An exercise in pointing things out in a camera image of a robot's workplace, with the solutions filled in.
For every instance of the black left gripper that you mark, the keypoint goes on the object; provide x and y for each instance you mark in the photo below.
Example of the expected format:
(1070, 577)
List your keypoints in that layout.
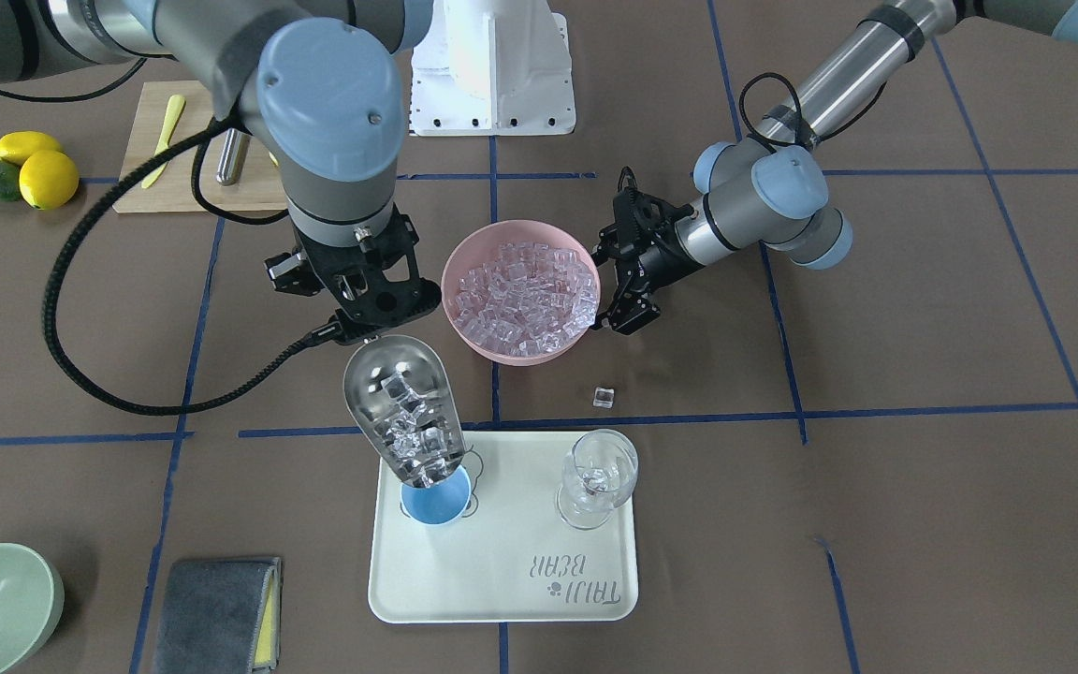
(662, 260)

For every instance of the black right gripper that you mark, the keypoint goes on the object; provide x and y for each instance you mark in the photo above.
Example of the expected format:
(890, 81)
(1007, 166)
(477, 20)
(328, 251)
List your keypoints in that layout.
(284, 270)

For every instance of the steel ice scoop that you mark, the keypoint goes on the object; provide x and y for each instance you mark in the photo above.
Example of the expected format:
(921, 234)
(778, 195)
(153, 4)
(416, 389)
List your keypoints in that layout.
(397, 390)

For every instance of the pink bowl of ice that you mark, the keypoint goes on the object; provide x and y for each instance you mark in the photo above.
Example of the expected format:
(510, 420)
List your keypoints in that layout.
(521, 292)

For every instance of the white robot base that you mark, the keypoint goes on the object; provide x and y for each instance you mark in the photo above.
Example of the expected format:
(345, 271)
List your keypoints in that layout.
(493, 68)

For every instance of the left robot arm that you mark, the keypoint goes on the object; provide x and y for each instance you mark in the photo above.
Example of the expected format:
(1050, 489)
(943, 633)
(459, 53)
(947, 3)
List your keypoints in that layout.
(767, 188)

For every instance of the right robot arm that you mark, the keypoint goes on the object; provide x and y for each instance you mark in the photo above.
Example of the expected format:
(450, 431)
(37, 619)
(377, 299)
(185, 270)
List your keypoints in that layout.
(315, 82)

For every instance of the loose ice cube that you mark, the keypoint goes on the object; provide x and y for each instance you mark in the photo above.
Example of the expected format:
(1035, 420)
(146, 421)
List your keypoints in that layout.
(603, 397)

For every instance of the blue cup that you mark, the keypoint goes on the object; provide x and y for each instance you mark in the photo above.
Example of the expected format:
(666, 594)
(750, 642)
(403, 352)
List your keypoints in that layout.
(439, 504)

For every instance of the wooden cutting board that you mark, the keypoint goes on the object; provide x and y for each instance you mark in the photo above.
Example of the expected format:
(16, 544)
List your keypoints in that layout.
(258, 188)

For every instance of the steel muddler black cap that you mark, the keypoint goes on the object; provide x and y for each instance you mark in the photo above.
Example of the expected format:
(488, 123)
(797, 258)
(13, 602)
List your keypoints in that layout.
(234, 150)

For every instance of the clear wine glass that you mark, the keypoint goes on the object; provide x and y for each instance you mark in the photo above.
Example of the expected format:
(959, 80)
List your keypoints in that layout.
(599, 474)

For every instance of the yellow plastic knife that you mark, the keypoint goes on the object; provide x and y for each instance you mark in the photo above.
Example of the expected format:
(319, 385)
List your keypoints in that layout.
(172, 115)

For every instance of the cream serving tray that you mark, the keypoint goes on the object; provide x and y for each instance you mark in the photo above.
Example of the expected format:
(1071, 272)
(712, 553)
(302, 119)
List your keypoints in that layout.
(511, 558)

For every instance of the yellow lemon lower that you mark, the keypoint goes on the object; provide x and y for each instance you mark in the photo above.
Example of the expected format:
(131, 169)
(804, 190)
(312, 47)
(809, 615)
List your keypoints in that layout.
(48, 180)

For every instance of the yellow lemon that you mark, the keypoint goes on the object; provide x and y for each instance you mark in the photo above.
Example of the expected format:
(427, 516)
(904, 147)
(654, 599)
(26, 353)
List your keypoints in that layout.
(48, 180)
(17, 147)

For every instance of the grey yellow cloth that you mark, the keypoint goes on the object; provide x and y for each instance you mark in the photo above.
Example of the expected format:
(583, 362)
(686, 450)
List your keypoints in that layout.
(221, 616)

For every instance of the yellow lemon upper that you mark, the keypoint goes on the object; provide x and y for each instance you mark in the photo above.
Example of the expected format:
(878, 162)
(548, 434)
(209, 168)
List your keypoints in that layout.
(17, 147)

